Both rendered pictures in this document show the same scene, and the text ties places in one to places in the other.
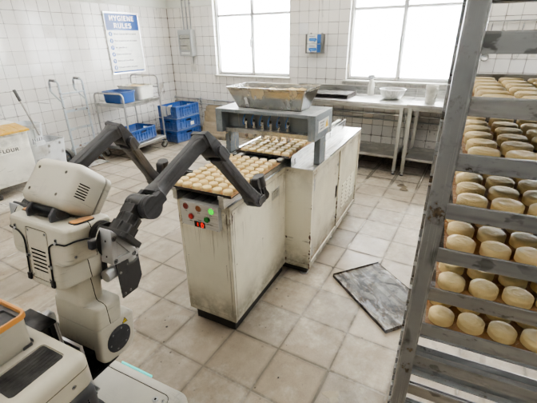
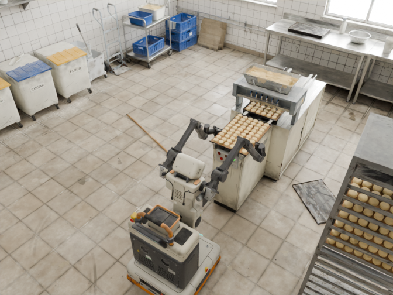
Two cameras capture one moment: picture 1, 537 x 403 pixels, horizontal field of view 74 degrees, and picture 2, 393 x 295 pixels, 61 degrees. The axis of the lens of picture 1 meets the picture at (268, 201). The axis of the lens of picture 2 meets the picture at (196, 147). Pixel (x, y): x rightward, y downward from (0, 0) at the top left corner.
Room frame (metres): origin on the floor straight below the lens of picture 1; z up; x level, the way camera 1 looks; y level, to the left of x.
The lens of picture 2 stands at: (-0.84, 0.38, 2.92)
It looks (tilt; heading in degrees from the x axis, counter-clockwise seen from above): 39 degrees down; 6
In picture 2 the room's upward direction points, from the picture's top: 1 degrees clockwise
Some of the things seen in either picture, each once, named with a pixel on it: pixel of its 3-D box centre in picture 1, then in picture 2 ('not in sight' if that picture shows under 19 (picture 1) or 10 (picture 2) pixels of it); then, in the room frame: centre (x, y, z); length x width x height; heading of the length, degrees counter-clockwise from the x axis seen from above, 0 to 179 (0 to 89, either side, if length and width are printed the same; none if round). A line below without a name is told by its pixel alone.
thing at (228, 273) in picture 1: (239, 236); (241, 163); (1.98, 0.19, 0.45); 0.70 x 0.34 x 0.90; 153
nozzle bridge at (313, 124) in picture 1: (273, 132); (267, 99); (2.43, -0.04, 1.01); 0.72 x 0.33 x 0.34; 63
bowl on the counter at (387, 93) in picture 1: (391, 93); (358, 38); (4.67, -1.59, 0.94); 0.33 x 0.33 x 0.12
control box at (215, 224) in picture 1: (200, 214); (227, 158); (1.66, 0.35, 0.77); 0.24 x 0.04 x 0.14; 63
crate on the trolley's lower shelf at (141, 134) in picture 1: (134, 133); (148, 45); (5.48, 2.06, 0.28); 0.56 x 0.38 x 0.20; 158
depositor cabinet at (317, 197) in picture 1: (297, 187); (276, 123); (2.86, -0.26, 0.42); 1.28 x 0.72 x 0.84; 153
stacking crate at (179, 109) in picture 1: (178, 109); (181, 22); (6.26, 1.53, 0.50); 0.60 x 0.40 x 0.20; 152
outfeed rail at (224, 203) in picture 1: (298, 149); (281, 109); (2.47, -0.22, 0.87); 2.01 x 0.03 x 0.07; 153
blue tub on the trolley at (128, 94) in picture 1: (119, 96); (140, 18); (5.28, 2.12, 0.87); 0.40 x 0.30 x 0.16; 63
